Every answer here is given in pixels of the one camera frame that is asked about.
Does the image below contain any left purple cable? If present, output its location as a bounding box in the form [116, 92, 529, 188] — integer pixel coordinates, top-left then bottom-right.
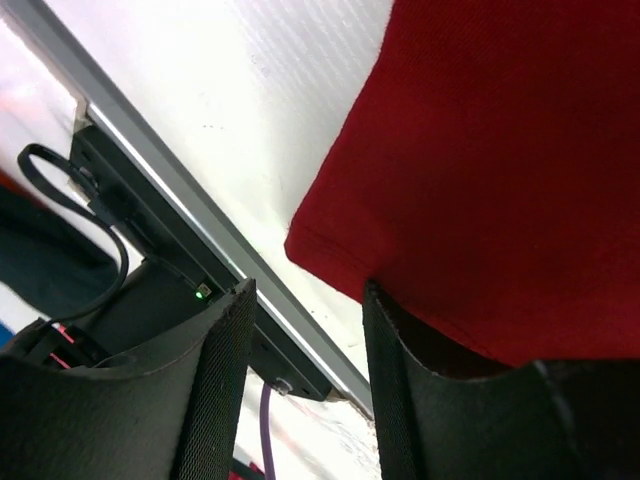
[258, 382, 279, 480]

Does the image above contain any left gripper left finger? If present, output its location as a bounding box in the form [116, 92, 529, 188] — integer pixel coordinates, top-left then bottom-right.
[1, 279, 257, 479]

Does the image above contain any red t-shirt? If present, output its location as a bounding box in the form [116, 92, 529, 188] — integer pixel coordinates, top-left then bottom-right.
[284, 1, 639, 365]

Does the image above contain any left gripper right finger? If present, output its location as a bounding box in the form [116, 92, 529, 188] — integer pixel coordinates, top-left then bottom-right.
[362, 282, 639, 479]

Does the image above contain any aluminium table rail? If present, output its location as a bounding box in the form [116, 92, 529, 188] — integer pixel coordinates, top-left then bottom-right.
[2, 1, 373, 417]

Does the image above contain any black usb cable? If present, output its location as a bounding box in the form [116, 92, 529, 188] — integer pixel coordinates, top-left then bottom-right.
[16, 142, 131, 326]

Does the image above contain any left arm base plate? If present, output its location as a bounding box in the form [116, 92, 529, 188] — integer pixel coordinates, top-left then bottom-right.
[68, 123, 334, 402]

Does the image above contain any black cloth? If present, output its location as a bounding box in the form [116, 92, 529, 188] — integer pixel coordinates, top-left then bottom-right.
[1, 187, 118, 318]

